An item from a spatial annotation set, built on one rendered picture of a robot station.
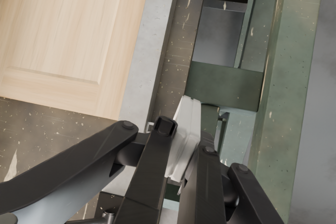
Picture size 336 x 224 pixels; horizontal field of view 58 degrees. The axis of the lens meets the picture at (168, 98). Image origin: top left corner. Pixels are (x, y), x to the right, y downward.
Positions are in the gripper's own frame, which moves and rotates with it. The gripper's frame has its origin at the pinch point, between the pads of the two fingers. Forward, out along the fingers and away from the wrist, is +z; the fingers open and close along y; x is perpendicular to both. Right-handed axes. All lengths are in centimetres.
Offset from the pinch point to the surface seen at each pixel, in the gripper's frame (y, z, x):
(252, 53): 16, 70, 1
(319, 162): 117, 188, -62
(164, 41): -6.0, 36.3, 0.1
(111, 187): -5.2, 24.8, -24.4
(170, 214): 38, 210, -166
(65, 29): -25.4, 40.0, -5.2
